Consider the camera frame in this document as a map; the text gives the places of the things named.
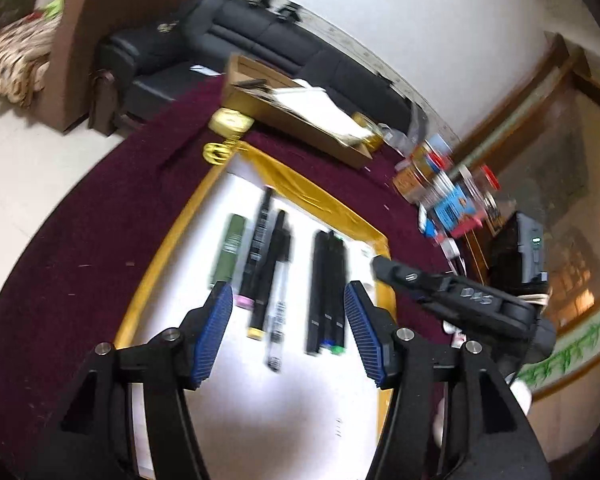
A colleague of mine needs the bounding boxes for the gold ribbon loop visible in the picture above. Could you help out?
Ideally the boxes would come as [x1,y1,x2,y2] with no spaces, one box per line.
[203,141,237,166]

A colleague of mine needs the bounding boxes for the patterned blanket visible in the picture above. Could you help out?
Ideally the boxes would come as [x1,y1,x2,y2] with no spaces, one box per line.
[0,16,52,107]

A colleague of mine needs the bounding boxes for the clear plastic jar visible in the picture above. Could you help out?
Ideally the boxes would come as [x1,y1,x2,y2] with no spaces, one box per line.
[394,152,433,204]

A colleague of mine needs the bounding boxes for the olive green tube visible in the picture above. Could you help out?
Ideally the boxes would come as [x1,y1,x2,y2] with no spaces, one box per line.
[209,213,247,289]

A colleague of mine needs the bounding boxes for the stack of tape rolls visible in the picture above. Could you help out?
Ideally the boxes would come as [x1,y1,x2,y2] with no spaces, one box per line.
[421,134,455,172]

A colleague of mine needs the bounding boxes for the black marker blue cap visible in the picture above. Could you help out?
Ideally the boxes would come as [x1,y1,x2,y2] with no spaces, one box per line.
[320,232,340,354]

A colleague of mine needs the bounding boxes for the gold tape roll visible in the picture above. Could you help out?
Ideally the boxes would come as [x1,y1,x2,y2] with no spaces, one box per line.
[209,107,254,137]

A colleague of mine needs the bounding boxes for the wooden glass cabinet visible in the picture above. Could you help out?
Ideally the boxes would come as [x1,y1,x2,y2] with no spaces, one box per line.
[452,31,600,403]

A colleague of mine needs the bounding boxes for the black marker yellow end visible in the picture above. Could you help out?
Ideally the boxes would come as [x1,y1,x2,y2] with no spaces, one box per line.
[247,209,294,339]

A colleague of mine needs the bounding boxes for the cardboard box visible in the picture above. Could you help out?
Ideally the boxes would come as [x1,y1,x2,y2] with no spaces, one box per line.
[221,54,374,169]

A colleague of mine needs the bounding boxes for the white papers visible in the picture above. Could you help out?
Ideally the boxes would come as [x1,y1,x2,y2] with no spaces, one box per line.
[264,86,368,142]

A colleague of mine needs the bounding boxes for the black marker pink end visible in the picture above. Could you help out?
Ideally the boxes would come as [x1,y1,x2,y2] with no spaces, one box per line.
[237,186,277,309]

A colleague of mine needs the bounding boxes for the black leather sofa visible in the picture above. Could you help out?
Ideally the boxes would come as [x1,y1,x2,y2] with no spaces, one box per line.
[96,0,422,137]

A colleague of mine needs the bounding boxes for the person's right hand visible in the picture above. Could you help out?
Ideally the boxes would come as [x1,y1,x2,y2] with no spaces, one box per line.
[510,377,534,405]

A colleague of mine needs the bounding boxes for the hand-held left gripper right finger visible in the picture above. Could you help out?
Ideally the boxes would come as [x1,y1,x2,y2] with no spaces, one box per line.
[344,281,551,480]

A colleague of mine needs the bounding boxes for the brown armchair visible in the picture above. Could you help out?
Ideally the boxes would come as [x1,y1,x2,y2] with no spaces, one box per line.
[44,0,202,134]

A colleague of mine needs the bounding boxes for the gold-framed white board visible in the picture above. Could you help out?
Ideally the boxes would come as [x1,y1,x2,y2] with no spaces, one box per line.
[112,140,399,480]

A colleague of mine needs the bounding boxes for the small black sofa ornament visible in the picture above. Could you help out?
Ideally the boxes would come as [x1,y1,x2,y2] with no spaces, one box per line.
[248,0,302,20]

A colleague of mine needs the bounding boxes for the thick plain black marker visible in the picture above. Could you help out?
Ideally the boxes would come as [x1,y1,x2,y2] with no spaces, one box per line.
[305,230,332,357]

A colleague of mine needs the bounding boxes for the black marker green end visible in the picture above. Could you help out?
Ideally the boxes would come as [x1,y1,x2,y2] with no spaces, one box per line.
[330,236,350,357]

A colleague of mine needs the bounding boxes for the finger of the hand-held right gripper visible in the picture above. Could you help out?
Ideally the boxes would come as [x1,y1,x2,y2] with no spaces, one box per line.
[372,256,453,306]

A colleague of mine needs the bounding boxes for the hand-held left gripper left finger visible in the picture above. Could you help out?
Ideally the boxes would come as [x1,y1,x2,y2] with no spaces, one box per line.
[30,280,233,480]

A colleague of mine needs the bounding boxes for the clear jar red lid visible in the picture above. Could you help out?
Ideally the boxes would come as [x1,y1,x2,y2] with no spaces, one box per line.
[459,164,502,212]

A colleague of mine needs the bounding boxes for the clear gel pen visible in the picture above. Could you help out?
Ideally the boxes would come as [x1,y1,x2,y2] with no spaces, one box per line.
[264,230,295,372]

